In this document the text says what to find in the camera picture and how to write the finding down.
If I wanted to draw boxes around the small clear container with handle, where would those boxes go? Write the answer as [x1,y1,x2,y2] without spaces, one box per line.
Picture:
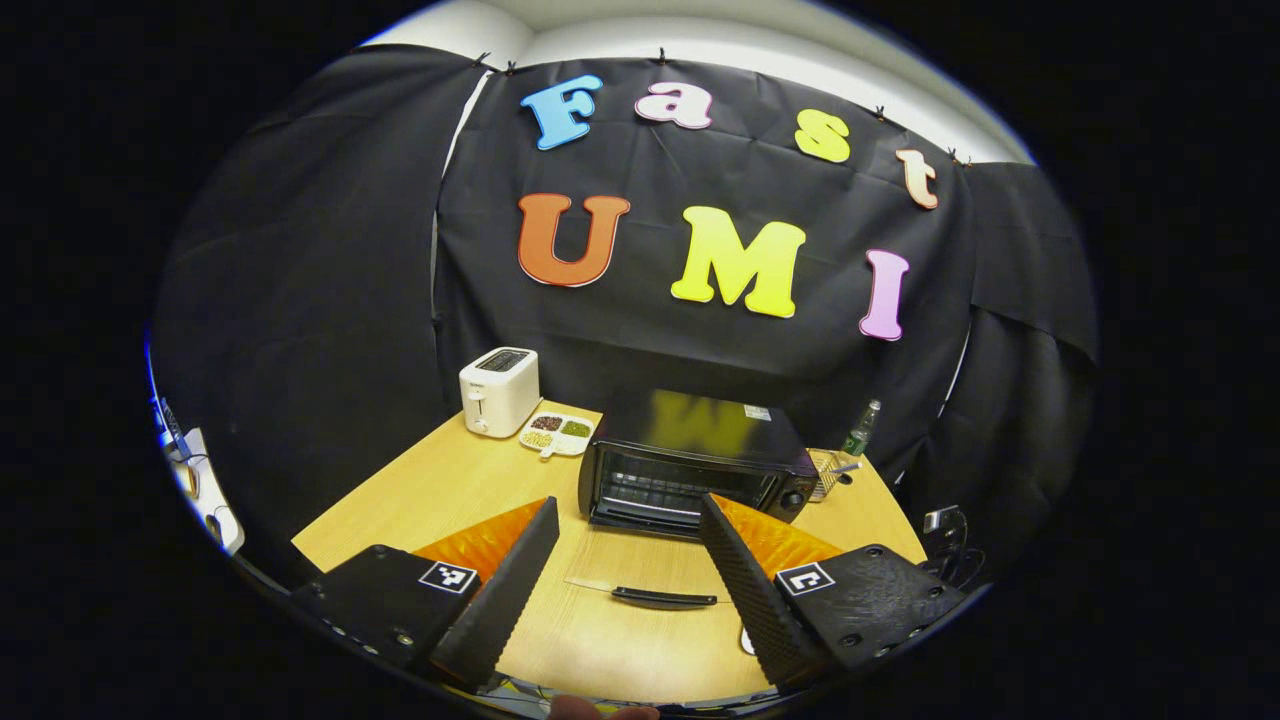
[806,447,863,503]

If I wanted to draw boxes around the white divided dish with beans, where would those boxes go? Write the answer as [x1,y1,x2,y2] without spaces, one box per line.
[517,410,599,460]

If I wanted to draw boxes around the green plastic bottle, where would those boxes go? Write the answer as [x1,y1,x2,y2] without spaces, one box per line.
[842,399,883,459]

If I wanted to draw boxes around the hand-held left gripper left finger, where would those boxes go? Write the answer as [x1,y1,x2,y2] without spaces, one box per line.
[290,496,561,693]

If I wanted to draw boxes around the white power strip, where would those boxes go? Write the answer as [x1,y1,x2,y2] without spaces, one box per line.
[158,398,247,557]

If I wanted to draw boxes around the black electric oven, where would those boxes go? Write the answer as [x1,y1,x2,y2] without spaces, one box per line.
[564,388,822,610]

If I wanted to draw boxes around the row of small cloth clips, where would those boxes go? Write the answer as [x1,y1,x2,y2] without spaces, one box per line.
[470,45,976,169]

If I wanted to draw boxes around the black backdrop cloth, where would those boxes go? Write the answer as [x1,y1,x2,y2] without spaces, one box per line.
[150,45,1101,591]

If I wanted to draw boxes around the black cables with plug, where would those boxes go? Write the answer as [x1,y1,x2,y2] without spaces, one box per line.
[918,504,989,593]

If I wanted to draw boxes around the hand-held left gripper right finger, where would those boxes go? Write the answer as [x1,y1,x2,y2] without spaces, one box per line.
[698,493,969,693]

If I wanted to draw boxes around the white toaster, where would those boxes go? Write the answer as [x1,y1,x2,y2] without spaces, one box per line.
[459,347,542,439]

